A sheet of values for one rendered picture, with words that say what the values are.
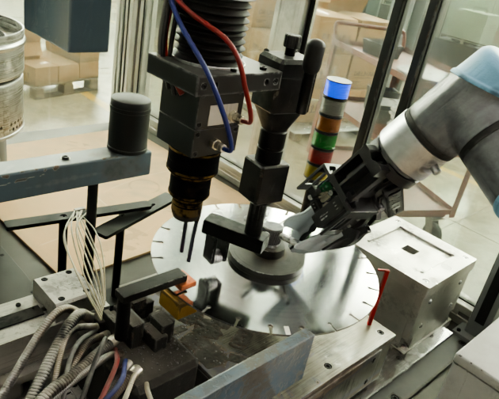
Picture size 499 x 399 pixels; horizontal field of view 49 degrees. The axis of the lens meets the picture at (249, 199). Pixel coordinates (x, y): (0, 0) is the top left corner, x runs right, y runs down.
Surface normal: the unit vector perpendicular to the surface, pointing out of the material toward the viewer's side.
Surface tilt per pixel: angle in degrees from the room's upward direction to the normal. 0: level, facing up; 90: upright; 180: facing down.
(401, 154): 88
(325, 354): 0
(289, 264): 5
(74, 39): 90
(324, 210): 79
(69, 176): 90
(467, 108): 69
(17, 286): 0
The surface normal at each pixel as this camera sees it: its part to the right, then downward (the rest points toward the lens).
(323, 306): 0.18, -0.88
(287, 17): -0.72, 0.19
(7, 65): 0.94, 0.28
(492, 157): -0.70, -0.02
